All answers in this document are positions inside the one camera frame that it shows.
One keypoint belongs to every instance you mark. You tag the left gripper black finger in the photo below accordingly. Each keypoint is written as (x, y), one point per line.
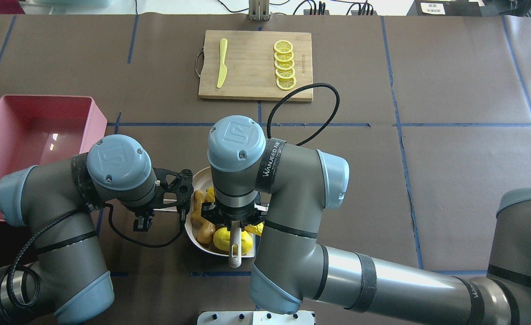
(138, 225)

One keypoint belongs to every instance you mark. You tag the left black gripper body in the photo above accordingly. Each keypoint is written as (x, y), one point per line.
(141, 222)

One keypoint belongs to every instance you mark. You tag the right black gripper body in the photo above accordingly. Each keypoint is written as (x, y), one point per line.
(232, 216)

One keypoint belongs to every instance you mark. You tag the yellow toy corn cob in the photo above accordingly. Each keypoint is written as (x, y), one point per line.
(255, 229)

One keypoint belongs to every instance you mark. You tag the beige hand brush black bristles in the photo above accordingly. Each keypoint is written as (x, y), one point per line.
(235, 248)

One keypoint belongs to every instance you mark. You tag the beige plastic dustpan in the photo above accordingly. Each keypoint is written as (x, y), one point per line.
(202, 180)

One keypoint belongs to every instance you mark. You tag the yellow toy lemon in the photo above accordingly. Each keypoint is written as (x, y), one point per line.
(221, 240)

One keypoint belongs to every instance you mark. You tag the tan toy ginger root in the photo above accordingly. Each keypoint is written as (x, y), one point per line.
(207, 229)

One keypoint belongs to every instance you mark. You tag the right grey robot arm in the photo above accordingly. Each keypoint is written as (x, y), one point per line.
(431, 227)

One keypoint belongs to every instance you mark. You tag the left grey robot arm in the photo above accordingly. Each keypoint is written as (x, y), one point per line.
(61, 269)

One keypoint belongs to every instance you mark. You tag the pink rectangular bin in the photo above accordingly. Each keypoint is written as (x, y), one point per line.
(41, 129)

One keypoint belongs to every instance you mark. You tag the lemon slice five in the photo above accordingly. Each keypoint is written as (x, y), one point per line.
(286, 84)

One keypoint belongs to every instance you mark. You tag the lemon slice four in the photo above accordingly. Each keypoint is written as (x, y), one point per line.
(285, 75)

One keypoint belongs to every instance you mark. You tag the yellow plastic knife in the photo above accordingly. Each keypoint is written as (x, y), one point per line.
(222, 72)

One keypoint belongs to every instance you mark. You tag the wooden cutting board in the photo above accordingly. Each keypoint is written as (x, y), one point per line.
(250, 63)

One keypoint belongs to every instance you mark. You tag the lemon slice three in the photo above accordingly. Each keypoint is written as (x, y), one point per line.
(284, 65)

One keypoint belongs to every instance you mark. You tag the lemon slice two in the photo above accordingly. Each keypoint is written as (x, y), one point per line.
(283, 57)

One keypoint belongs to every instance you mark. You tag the lemon slice one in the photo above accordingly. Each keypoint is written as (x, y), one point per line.
(283, 47)

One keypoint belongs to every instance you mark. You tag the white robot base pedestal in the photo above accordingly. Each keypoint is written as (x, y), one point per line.
(255, 318)

